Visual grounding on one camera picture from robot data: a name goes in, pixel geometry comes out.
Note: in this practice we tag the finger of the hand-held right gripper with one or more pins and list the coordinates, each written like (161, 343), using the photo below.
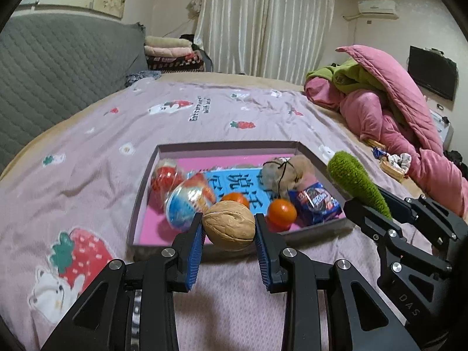
(365, 217)
(400, 208)

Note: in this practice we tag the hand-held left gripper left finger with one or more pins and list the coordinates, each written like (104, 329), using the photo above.
(193, 256)

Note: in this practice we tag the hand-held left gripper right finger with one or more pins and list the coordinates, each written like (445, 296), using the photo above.
(262, 259)

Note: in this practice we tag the walnut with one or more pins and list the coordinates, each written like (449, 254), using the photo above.
(228, 226)

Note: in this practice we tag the orange tangerine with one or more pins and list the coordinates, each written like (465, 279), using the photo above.
(234, 198)
(281, 212)

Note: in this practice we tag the blue snack packet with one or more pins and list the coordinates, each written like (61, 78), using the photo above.
(316, 201)

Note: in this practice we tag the plastic-wrapped toy egg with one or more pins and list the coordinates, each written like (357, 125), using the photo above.
(164, 181)
(188, 201)

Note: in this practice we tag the grey shallow cardboard box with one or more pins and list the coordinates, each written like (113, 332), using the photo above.
(146, 175)

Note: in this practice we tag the wafer biscuit packet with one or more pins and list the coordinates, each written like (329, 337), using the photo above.
(392, 168)

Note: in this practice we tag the white patterned scrunchie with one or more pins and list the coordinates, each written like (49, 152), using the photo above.
(401, 159)

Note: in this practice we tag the blue wrapped candy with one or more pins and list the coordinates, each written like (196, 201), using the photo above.
(379, 151)

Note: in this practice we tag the white drawer cabinet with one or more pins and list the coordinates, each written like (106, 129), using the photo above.
(442, 128)

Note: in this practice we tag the pink and blue book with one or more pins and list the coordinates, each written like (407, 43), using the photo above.
(226, 166)

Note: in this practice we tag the pink quilt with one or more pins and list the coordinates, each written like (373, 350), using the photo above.
(395, 91)

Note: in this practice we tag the strawberry printed bedsheet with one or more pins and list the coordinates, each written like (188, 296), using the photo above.
(109, 153)

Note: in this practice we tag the black television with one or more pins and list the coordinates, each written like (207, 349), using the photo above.
(433, 71)

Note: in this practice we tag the green blanket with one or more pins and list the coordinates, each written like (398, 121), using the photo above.
(340, 75)

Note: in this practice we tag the dark patterned cloth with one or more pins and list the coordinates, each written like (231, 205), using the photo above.
(142, 76)

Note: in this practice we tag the white air conditioner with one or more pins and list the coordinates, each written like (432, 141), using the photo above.
(376, 7)

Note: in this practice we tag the stack of folded blankets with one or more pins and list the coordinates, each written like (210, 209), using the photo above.
(172, 53)

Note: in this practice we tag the white curtains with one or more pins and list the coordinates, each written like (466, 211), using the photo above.
(267, 25)

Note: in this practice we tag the grey quilted sofa cover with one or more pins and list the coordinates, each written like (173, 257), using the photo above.
(65, 73)

